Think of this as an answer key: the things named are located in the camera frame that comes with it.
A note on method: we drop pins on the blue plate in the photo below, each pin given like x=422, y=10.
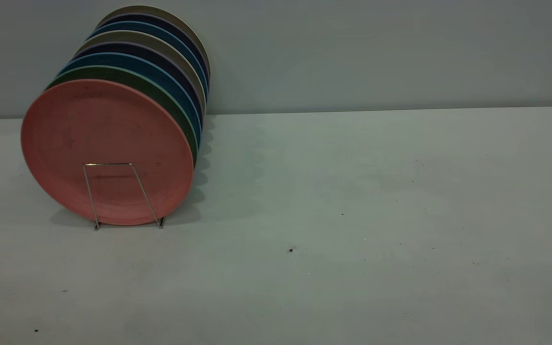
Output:
x=151, y=26
x=132, y=62

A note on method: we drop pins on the pink plate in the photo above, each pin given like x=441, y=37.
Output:
x=108, y=134

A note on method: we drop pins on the beige plate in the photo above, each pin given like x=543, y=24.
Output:
x=142, y=7
x=137, y=36

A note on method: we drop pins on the green plate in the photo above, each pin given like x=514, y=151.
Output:
x=127, y=76

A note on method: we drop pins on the dark purple plate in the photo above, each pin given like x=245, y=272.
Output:
x=161, y=19
x=137, y=48

